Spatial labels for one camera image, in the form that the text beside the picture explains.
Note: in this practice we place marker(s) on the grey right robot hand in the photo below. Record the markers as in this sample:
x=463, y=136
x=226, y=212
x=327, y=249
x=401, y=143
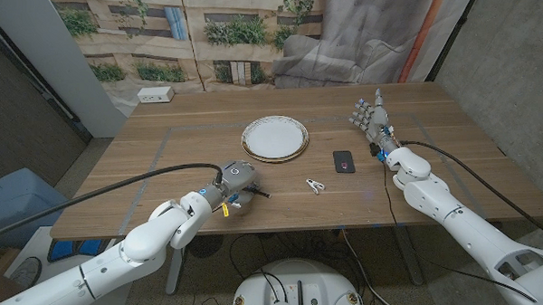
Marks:
x=379, y=124

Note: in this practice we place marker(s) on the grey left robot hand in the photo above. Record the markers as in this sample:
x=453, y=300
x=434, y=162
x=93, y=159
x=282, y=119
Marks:
x=236, y=174

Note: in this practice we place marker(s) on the black makeup brush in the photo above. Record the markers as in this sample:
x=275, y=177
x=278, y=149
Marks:
x=261, y=192

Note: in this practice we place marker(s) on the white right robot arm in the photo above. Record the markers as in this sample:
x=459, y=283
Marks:
x=460, y=227

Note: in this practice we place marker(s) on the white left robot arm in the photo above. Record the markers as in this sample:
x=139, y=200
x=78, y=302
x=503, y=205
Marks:
x=152, y=238

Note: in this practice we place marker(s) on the black card holder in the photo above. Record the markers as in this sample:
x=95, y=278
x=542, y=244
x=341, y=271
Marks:
x=344, y=161

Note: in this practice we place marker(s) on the white plate with gold rim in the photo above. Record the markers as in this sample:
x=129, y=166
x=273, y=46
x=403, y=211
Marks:
x=274, y=139

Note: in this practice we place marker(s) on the white clothespin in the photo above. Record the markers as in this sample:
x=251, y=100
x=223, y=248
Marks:
x=314, y=185

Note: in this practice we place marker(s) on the black round floor base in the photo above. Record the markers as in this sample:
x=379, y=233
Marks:
x=205, y=245

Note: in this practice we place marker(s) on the white power strip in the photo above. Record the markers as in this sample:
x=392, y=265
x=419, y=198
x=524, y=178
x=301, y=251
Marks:
x=155, y=94

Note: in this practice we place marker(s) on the white table leg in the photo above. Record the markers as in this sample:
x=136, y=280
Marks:
x=176, y=273

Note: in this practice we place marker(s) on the printed backdrop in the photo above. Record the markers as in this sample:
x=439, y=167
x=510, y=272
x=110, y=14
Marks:
x=250, y=58

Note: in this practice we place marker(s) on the black backdrop stand pole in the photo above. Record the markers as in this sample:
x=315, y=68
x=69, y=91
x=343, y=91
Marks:
x=455, y=33

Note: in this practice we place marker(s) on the white robot torso base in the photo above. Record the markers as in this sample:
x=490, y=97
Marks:
x=321, y=277

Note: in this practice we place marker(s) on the grey table leg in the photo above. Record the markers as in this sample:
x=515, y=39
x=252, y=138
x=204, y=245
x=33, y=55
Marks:
x=411, y=261

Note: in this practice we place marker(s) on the blue black floor pad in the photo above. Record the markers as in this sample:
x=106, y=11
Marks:
x=75, y=250

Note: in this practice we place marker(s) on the white floor platform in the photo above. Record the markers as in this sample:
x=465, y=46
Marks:
x=54, y=273

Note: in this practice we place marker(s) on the blue storage bin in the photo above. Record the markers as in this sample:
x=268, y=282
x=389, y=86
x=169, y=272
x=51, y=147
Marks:
x=15, y=202

